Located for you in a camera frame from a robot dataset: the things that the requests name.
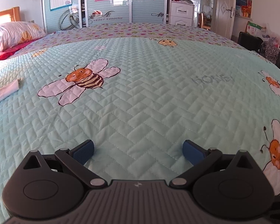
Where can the cardboard box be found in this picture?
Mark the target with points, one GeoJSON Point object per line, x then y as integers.
{"type": "Point", "coordinates": [254, 29]}

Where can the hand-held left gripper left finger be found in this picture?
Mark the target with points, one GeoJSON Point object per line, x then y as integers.
{"type": "Point", "coordinates": [82, 152]}

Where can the blue sliding door wardrobe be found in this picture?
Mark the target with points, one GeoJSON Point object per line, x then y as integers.
{"type": "Point", "coordinates": [142, 11]}

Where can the wooden chair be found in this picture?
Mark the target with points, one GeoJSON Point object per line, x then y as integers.
{"type": "Point", "coordinates": [201, 21]}

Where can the white drawer cabinet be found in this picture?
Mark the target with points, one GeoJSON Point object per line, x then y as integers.
{"type": "Point", "coordinates": [182, 14]}

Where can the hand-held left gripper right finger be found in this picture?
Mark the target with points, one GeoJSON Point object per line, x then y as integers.
{"type": "Point", "coordinates": [191, 152]}

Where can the floral pillow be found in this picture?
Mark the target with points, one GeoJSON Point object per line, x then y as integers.
{"type": "Point", "coordinates": [16, 33]}

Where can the cream room door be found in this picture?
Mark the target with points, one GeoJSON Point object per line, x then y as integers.
{"type": "Point", "coordinates": [224, 9]}

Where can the dark patterned backpack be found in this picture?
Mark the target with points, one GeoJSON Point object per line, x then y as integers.
{"type": "Point", "coordinates": [269, 51]}

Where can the wooden headboard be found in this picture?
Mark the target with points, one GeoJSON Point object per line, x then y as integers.
{"type": "Point", "coordinates": [14, 14]}

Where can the quilted bee print bedspread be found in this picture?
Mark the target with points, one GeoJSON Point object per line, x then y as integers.
{"type": "Point", "coordinates": [154, 98]}

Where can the black chair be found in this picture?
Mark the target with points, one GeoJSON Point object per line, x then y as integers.
{"type": "Point", "coordinates": [249, 40]}

